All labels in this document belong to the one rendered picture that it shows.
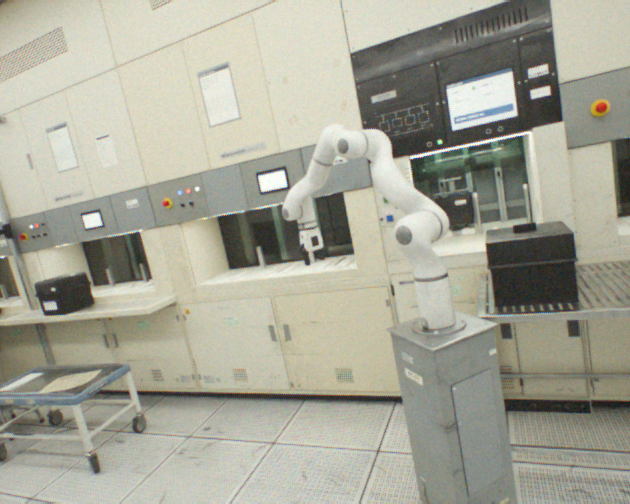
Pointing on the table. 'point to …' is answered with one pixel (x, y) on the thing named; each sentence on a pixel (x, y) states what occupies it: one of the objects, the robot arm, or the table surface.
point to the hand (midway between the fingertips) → (314, 260)
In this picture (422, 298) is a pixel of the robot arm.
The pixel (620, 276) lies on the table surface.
